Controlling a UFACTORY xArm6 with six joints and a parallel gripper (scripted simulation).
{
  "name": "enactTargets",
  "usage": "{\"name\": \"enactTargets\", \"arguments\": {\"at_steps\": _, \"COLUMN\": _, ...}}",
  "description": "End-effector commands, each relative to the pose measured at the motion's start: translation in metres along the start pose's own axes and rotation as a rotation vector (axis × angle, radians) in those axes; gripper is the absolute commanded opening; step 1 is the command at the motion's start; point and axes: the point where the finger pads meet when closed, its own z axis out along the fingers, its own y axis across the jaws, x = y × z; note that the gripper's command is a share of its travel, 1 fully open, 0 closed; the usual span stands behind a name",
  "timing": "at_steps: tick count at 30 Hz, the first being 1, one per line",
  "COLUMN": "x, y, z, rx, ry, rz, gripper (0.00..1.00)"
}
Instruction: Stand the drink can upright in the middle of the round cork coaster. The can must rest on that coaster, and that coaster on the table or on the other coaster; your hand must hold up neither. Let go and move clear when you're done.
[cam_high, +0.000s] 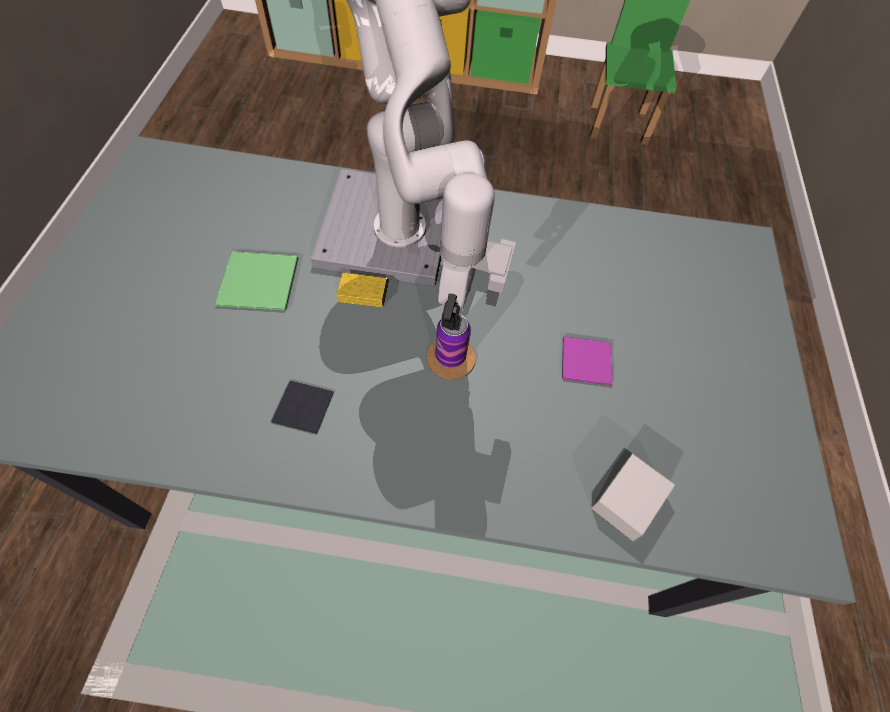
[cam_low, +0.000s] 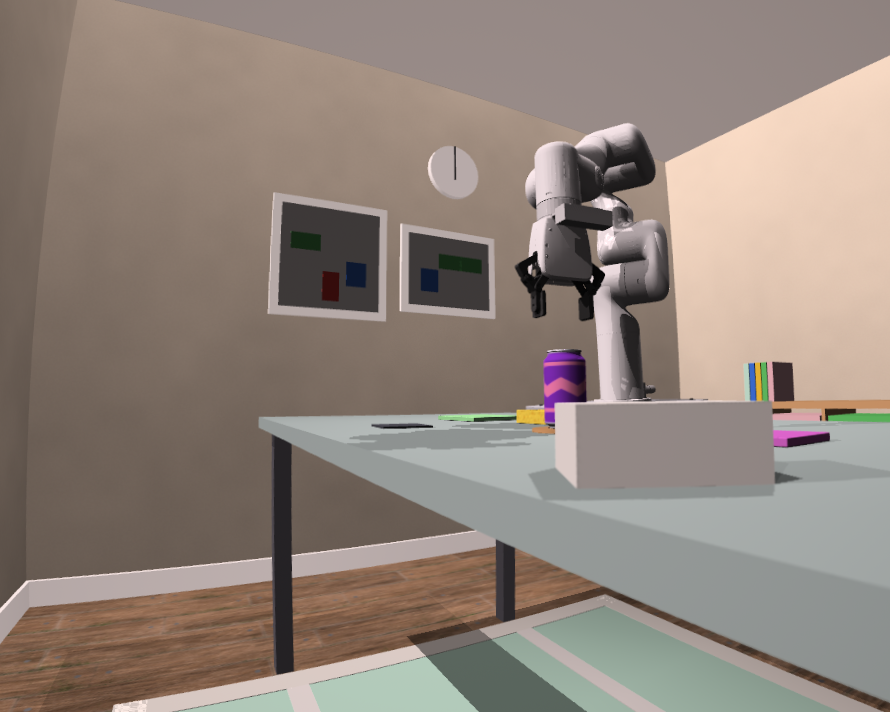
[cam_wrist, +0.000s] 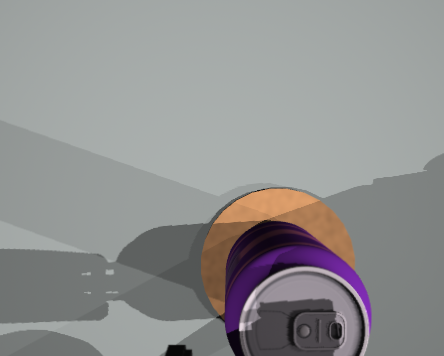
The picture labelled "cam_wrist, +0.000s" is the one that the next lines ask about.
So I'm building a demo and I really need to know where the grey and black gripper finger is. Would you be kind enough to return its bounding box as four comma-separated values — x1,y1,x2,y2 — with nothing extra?
165,345,192,356

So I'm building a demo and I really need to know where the round cork coaster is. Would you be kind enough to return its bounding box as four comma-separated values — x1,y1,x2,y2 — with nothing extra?
201,188,355,321

